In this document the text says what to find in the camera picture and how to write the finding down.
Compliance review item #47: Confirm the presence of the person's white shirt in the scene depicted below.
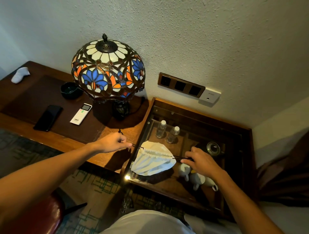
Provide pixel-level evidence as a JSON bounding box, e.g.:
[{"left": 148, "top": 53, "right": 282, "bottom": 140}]
[{"left": 100, "top": 210, "right": 196, "bottom": 234}]

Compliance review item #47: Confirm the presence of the black ashtray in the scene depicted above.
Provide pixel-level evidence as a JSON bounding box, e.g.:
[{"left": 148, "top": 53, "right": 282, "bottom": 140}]
[{"left": 60, "top": 82, "right": 84, "bottom": 100}]

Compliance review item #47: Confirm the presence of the wooden desk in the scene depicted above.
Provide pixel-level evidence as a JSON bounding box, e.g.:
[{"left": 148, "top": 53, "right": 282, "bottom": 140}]
[{"left": 0, "top": 60, "right": 155, "bottom": 174}]

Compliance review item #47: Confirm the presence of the person's left hand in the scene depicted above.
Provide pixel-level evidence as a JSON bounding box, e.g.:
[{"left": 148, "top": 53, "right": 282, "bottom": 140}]
[{"left": 93, "top": 132, "right": 133, "bottom": 154}]

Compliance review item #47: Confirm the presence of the dark green electric kettle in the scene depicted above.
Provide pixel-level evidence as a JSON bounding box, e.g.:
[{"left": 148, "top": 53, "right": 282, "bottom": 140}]
[{"left": 193, "top": 141, "right": 226, "bottom": 159}]

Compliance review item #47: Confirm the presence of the red chair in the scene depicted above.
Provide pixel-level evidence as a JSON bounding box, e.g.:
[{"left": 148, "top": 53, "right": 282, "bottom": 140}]
[{"left": 0, "top": 190, "right": 88, "bottom": 234}]

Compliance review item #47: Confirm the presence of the person's right hand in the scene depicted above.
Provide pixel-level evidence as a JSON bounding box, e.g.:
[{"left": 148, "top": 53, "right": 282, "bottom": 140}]
[{"left": 180, "top": 146, "right": 224, "bottom": 180}]

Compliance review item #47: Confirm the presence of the white remote control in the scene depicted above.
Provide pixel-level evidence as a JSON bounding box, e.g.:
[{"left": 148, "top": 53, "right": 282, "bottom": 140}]
[{"left": 70, "top": 103, "right": 93, "bottom": 126}]

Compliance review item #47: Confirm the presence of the person's left forearm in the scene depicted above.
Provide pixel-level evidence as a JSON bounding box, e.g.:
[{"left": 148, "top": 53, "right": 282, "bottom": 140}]
[{"left": 0, "top": 142, "right": 102, "bottom": 217}]

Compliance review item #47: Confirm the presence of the white drawstring cloth bag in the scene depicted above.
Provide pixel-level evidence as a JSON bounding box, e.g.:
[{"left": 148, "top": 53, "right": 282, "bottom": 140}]
[{"left": 117, "top": 130, "right": 193, "bottom": 176}]

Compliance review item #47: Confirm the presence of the clear water bottle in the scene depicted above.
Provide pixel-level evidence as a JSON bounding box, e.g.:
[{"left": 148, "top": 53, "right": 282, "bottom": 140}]
[
  {"left": 166, "top": 126, "right": 180, "bottom": 144},
  {"left": 155, "top": 120, "right": 167, "bottom": 139}
]

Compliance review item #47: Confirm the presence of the black phone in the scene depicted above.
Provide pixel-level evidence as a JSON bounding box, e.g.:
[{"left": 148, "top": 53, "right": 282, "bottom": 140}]
[{"left": 33, "top": 105, "right": 64, "bottom": 132}]

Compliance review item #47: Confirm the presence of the brown triple wall socket panel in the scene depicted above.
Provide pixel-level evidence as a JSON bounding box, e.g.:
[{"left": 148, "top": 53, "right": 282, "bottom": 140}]
[{"left": 157, "top": 72, "right": 206, "bottom": 98}]

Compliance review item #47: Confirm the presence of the dark brown desk mat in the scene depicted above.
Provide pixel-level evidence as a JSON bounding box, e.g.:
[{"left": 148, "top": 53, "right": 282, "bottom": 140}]
[{"left": 1, "top": 75, "right": 149, "bottom": 144}]

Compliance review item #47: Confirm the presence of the white wall socket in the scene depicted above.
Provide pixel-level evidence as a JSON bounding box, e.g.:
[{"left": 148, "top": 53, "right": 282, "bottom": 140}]
[{"left": 199, "top": 87, "right": 222, "bottom": 104}]

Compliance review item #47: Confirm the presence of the brown curtain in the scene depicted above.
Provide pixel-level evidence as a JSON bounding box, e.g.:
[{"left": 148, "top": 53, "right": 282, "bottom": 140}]
[{"left": 257, "top": 131, "right": 309, "bottom": 208}]

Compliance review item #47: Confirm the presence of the wooden glass-top cabinet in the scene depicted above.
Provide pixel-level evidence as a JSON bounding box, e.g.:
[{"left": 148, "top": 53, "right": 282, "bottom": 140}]
[{"left": 120, "top": 97, "right": 257, "bottom": 221}]

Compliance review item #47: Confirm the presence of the person's right forearm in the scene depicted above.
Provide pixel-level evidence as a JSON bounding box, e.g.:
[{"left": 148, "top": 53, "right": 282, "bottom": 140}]
[{"left": 215, "top": 168, "right": 284, "bottom": 234}]

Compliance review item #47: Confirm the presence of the white ceramic cup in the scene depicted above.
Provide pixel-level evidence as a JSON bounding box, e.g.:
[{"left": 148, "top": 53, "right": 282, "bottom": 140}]
[
  {"left": 204, "top": 177, "right": 219, "bottom": 192},
  {"left": 189, "top": 171, "right": 206, "bottom": 191},
  {"left": 178, "top": 163, "right": 191, "bottom": 182}
]

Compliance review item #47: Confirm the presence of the stained glass table lamp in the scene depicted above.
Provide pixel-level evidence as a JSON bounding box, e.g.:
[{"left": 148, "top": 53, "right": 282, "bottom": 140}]
[{"left": 71, "top": 33, "right": 146, "bottom": 121}]

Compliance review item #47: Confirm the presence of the white rolled cloth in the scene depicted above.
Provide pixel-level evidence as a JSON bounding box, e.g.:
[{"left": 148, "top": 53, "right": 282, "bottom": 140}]
[{"left": 11, "top": 67, "right": 31, "bottom": 84}]

